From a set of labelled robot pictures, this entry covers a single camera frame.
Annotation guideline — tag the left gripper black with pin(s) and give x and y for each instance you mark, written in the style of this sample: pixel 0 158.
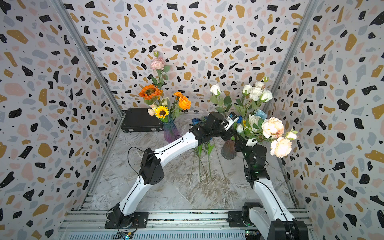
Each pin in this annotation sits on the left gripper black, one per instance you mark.
pixel 229 134

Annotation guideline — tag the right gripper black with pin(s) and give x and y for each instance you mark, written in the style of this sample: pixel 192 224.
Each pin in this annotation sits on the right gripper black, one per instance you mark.
pixel 241 146

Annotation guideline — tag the brown ribbed glass vase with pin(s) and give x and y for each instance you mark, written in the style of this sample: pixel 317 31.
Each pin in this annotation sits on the brown ribbed glass vase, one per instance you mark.
pixel 228 150

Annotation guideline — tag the small blue tulip flower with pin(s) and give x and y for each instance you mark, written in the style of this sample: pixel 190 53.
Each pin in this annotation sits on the small blue tulip flower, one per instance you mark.
pixel 209 148

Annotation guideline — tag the blue rose bouquet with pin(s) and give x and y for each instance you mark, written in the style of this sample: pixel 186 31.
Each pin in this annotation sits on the blue rose bouquet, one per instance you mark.
pixel 195 121

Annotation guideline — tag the purple ribbed glass vase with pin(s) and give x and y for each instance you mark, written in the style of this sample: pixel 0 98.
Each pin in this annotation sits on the purple ribbed glass vase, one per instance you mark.
pixel 171 132

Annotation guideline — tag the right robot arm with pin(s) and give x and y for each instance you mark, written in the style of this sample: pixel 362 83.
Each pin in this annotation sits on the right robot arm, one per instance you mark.
pixel 270 216

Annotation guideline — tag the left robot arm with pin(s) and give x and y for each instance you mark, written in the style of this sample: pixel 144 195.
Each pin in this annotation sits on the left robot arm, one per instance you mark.
pixel 153 161

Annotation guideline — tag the white tulip bud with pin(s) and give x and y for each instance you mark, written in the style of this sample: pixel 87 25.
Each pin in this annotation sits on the white tulip bud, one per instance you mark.
pixel 239 128

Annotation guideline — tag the white flower bouquet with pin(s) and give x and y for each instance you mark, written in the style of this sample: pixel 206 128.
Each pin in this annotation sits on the white flower bouquet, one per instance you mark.
pixel 246 105

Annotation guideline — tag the peach carnation stem right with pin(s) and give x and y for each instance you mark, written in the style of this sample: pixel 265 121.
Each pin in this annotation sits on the peach carnation stem right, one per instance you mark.
pixel 281 142

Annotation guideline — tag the light blue carnation right bouquet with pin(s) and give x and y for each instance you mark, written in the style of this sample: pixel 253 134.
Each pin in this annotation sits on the light blue carnation right bouquet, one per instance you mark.
pixel 261 114

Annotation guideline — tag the orange rose flower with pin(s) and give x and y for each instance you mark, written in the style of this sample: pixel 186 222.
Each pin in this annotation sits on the orange rose flower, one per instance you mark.
pixel 184 103

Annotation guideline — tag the orange marigold flower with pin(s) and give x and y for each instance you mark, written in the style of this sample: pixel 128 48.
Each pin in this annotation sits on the orange marigold flower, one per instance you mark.
pixel 178 95

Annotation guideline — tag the yellow sunflower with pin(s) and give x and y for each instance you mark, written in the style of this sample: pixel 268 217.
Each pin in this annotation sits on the yellow sunflower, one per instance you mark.
pixel 161 112

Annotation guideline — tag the large orange gerbera flower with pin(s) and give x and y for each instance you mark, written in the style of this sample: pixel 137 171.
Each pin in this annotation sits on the large orange gerbera flower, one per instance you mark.
pixel 150 92

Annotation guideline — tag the black rectangular case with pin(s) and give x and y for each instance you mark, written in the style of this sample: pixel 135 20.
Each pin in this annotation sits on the black rectangular case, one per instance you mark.
pixel 139 120

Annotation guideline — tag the pink carnation stem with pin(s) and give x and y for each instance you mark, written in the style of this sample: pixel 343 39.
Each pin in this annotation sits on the pink carnation stem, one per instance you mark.
pixel 158 65

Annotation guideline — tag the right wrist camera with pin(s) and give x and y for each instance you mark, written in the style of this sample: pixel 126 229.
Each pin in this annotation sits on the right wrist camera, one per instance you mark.
pixel 251 142

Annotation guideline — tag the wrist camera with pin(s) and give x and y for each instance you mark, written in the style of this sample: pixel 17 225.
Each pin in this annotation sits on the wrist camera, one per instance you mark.
pixel 251 142
pixel 231 119

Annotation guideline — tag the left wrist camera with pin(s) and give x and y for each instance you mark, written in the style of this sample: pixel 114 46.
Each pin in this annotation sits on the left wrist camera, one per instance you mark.
pixel 231 119

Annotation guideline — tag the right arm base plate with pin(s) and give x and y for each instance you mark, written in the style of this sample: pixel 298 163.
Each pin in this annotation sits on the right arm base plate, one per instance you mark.
pixel 240 219

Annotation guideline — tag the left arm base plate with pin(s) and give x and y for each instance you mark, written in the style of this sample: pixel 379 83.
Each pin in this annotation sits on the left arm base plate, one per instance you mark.
pixel 137 220

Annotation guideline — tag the aluminium front rail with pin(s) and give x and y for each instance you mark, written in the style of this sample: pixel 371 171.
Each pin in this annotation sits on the aluminium front rail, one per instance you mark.
pixel 161 225

